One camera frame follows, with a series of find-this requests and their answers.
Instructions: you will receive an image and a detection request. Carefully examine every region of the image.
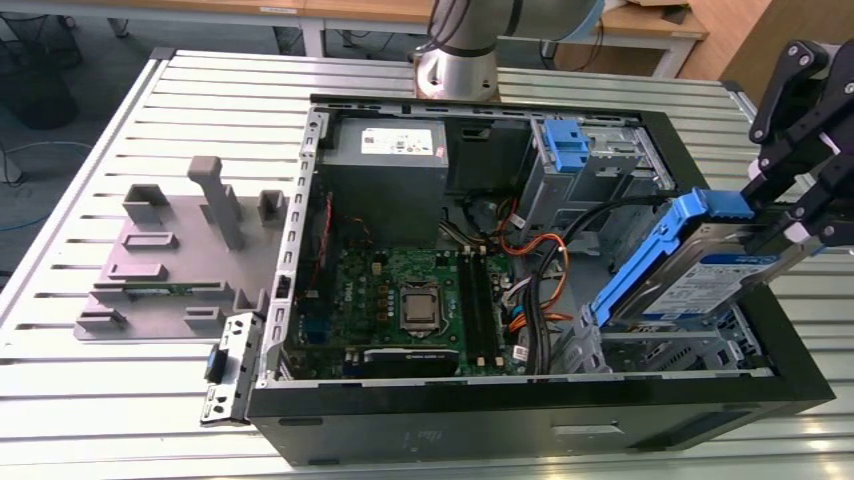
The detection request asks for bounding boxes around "pale blue floor cable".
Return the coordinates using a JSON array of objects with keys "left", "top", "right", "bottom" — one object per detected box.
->
[{"left": 0, "top": 139, "right": 92, "bottom": 157}]

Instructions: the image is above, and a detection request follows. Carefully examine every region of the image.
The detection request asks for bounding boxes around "main power wire bundle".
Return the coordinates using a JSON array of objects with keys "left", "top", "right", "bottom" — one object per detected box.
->
[{"left": 438, "top": 219, "right": 499, "bottom": 251}]

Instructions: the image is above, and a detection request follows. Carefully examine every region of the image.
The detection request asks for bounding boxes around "black cable bundle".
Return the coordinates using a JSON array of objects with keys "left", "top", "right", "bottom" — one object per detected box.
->
[{"left": 524, "top": 197, "right": 669, "bottom": 376}]

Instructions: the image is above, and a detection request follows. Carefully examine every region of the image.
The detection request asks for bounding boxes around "silver CPU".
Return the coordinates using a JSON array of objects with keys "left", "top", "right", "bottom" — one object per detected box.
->
[{"left": 405, "top": 294, "right": 438, "bottom": 322}]

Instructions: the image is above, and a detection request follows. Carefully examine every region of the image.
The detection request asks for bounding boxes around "grey plastic parts rack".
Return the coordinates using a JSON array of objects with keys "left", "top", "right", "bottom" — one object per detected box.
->
[{"left": 72, "top": 155, "right": 295, "bottom": 344}]

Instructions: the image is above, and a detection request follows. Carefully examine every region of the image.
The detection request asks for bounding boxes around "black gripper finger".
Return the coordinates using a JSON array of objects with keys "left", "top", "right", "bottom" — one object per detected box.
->
[
  {"left": 744, "top": 167, "right": 854, "bottom": 256},
  {"left": 741, "top": 39, "right": 849, "bottom": 209}
]

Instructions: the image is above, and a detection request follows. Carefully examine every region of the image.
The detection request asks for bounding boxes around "wooden desk white frame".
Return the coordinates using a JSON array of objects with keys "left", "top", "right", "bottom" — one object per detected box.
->
[{"left": 86, "top": 0, "right": 709, "bottom": 79}]

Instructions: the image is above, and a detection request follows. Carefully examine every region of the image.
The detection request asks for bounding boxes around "red twisted wire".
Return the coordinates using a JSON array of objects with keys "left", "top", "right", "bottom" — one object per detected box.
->
[{"left": 307, "top": 192, "right": 335, "bottom": 301}]

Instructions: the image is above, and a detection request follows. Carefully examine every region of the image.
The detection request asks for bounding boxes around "black RAM slot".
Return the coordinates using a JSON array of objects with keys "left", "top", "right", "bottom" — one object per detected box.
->
[
  {"left": 455, "top": 245, "right": 483, "bottom": 369},
  {"left": 462, "top": 245, "right": 490, "bottom": 369},
  {"left": 478, "top": 245, "right": 507, "bottom": 368},
  {"left": 471, "top": 245, "right": 499, "bottom": 368}
]

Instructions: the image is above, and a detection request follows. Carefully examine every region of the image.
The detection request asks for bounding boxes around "orange yellow wire bundle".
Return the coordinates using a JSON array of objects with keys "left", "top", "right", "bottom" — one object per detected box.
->
[{"left": 497, "top": 232, "right": 576, "bottom": 334}]

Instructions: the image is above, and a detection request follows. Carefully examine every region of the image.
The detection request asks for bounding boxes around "black graphics card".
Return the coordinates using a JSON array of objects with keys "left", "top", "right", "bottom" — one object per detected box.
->
[{"left": 345, "top": 347, "right": 462, "bottom": 380}]

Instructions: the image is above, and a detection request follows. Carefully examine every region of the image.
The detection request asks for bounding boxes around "grey power supply unit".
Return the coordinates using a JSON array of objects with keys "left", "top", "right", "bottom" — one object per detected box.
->
[{"left": 317, "top": 117, "right": 450, "bottom": 247}]

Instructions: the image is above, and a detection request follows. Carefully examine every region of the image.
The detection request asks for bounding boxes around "hard disk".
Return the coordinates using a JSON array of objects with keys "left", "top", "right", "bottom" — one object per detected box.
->
[{"left": 586, "top": 187, "right": 796, "bottom": 331}]

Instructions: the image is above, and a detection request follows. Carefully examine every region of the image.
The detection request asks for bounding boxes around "green RAM stick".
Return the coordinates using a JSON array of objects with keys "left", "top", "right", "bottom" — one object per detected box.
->
[{"left": 126, "top": 283, "right": 195, "bottom": 297}]

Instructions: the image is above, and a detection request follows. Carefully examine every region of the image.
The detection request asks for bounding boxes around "black open PC case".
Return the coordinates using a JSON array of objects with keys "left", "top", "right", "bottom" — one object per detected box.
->
[{"left": 243, "top": 92, "right": 840, "bottom": 469}]

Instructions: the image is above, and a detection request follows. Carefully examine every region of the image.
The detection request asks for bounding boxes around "wooden cabinet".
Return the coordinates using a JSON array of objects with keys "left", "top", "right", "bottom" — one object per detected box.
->
[{"left": 680, "top": 0, "right": 854, "bottom": 146}]

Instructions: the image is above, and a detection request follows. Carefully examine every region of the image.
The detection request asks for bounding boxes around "silver drive cage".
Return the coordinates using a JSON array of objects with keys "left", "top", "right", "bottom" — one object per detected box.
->
[{"left": 519, "top": 117, "right": 673, "bottom": 241}]

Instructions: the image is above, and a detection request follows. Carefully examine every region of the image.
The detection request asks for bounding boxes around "green motherboard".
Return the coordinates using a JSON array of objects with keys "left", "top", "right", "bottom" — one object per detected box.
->
[{"left": 293, "top": 244, "right": 536, "bottom": 381}]

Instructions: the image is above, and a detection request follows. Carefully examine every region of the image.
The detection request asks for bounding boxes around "CPU socket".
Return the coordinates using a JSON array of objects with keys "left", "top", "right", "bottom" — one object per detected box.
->
[{"left": 397, "top": 280, "right": 447, "bottom": 340}]

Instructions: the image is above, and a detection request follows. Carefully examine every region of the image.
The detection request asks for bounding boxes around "silver disk bay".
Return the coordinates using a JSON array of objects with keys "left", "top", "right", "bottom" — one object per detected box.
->
[{"left": 580, "top": 299, "right": 766, "bottom": 374}]

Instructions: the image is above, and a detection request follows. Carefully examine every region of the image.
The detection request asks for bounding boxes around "silver rear port bracket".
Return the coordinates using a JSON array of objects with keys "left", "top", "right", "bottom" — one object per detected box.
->
[{"left": 199, "top": 309, "right": 270, "bottom": 427}]

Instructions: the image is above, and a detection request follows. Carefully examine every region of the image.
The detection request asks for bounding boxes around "blue drive bay latch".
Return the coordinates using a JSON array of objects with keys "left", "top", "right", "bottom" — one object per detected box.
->
[{"left": 544, "top": 119, "right": 594, "bottom": 175}]

